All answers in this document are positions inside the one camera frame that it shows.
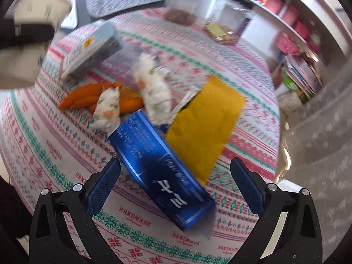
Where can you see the pink storage bin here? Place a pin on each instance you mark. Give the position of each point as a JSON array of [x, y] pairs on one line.
[[289, 15], [274, 4]]

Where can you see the light blue tissue box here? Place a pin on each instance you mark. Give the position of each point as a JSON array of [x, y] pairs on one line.
[[88, 49]]

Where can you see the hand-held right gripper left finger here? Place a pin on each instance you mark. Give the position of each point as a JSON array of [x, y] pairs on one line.
[[103, 187]]

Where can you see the small white printed crumpled napkin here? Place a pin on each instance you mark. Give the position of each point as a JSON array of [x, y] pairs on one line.
[[107, 107]]

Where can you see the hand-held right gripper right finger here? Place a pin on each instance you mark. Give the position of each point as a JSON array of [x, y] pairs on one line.
[[247, 187]]

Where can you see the blue cardboard box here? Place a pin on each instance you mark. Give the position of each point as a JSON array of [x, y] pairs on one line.
[[154, 165]]

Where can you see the orange cloth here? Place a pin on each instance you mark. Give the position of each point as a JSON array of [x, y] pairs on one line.
[[79, 97]]

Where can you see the large pink woven basket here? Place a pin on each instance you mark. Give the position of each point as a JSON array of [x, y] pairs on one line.
[[288, 44]]

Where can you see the stack of books and papers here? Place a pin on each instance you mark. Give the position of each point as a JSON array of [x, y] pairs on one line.
[[302, 74]]

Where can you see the yellow paper packet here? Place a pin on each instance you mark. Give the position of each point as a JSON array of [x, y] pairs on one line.
[[209, 121]]

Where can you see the clear plastic bottle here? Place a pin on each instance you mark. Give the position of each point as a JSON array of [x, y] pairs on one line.
[[123, 57]]

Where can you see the grey lace curtain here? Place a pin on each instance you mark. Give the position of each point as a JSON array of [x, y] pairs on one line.
[[324, 156]]

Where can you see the white tote bag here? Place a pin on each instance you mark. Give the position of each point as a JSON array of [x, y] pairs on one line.
[[290, 103]]

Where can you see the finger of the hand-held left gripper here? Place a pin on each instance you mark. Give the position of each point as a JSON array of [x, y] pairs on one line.
[[27, 34]]

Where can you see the clear jar with brown contents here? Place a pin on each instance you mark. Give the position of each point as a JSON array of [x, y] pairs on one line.
[[181, 8]]

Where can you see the clear jar with purple label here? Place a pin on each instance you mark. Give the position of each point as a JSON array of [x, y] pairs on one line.
[[228, 24]]

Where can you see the orange peel piece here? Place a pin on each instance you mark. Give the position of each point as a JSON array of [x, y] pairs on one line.
[[130, 100]]

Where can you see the white shelf unit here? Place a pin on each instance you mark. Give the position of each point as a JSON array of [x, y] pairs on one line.
[[316, 2]]

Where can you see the large white printed napkin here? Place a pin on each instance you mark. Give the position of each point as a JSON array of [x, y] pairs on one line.
[[154, 90]]

